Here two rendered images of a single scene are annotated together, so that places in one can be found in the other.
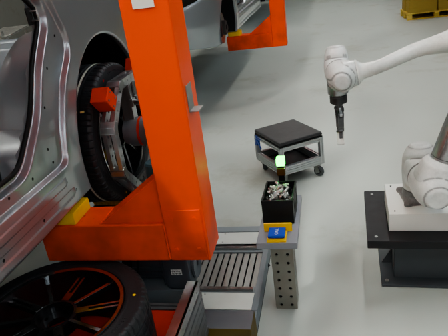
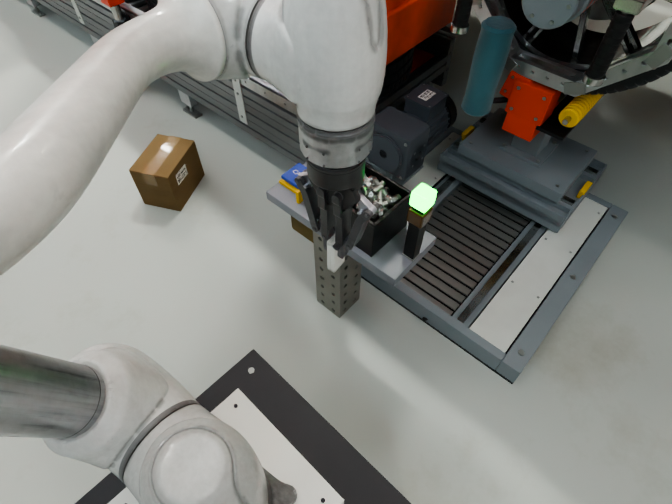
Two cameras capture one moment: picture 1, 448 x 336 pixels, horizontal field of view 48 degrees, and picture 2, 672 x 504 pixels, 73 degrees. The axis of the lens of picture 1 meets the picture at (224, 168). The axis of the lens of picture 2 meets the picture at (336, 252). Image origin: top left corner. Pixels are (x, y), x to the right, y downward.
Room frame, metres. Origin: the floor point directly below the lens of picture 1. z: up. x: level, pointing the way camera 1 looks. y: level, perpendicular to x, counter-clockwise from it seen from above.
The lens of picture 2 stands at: (2.30, -0.93, 1.31)
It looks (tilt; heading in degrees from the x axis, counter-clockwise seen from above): 52 degrees down; 118
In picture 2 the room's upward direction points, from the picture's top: straight up
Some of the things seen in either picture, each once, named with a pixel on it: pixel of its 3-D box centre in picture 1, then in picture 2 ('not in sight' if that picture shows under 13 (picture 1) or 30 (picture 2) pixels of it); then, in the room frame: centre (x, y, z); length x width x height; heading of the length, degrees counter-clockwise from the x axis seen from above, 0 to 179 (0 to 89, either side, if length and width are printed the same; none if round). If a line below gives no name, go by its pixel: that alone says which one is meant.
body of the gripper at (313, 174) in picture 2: (339, 104); (336, 177); (2.09, -0.54, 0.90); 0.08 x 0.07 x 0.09; 173
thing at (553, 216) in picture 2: not in sight; (520, 166); (2.31, 0.56, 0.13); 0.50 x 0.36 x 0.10; 166
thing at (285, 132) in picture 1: (288, 152); not in sight; (3.39, -0.48, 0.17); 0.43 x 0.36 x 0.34; 20
